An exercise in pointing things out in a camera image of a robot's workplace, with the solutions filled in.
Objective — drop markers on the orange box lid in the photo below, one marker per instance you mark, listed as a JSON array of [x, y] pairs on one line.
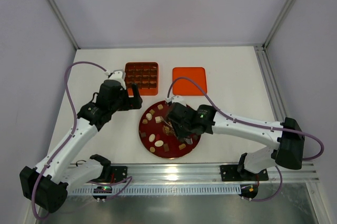
[[186, 88]]

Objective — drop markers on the aluminium mounting rail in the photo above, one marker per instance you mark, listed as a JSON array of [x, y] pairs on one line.
[[210, 172]]

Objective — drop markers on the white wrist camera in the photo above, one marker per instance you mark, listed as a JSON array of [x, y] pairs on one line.
[[119, 76], [175, 99]]

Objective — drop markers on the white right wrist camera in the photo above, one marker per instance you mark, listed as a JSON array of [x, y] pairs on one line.
[[175, 99]]

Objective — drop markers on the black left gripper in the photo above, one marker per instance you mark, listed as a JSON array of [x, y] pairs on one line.
[[132, 99]]

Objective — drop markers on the orange compartment chocolate box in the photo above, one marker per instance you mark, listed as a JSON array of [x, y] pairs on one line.
[[145, 75]]

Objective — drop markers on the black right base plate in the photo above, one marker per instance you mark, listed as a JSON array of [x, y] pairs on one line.
[[229, 173]]

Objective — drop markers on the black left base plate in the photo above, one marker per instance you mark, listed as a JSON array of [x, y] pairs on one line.
[[118, 173]]

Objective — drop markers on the brown rectangular chocolate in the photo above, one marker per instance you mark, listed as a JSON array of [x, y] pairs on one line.
[[166, 148]]

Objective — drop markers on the cream cube chocolate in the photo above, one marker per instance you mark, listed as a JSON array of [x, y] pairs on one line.
[[158, 119]]

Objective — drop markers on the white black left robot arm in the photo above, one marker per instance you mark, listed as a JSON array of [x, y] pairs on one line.
[[49, 182]]

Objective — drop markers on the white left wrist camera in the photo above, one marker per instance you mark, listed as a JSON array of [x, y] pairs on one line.
[[119, 76]]

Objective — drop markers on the grey perforated cable tray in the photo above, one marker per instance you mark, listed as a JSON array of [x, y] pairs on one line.
[[158, 190]]

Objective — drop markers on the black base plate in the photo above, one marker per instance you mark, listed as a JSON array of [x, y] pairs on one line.
[[118, 173], [229, 173]]

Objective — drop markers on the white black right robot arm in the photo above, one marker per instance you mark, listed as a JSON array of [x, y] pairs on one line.
[[283, 142]]

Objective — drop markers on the tan bar chocolate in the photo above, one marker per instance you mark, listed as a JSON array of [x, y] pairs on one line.
[[182, 146]]

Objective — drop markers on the round red plate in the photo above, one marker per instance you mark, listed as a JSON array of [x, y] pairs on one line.
[[157, 129]]

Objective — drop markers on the cream round chocolate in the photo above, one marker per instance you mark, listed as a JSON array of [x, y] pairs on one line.
[[149, 116]]

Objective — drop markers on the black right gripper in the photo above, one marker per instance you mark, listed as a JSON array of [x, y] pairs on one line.
[[180, 129]]

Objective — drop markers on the white oval chocolate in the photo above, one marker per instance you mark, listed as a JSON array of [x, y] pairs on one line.
[[159, 143]]

